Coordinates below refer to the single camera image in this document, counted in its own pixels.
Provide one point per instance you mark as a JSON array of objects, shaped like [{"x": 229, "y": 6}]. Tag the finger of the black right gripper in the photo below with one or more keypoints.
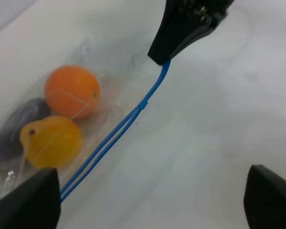
[{"x": 183, "y": 23}]

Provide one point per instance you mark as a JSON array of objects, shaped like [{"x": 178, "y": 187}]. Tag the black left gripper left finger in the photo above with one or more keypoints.
[{"x": 35, "y": 204}]

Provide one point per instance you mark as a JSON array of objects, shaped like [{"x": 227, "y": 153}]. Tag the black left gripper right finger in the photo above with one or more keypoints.
[{"x": 265, "y": 199}]

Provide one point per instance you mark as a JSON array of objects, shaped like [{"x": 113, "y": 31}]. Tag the clear plastic zip bag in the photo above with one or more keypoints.
[{"x": 126, "y": 75}]

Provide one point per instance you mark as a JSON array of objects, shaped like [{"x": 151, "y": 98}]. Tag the blue zipper slider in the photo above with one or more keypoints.
[{"x": 143, "y": 104}]

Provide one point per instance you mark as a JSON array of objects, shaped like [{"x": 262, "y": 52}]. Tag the yellow pear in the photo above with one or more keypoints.
[{"x": 54, "y": 141}]

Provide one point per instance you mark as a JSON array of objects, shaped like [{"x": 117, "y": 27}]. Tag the dark purple eggplant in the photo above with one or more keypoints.
[{"x": 32, "y": 110}]

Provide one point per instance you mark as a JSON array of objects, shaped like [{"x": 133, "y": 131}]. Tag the orange fruit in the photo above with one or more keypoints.
[{"x": 72, "y": 91}]

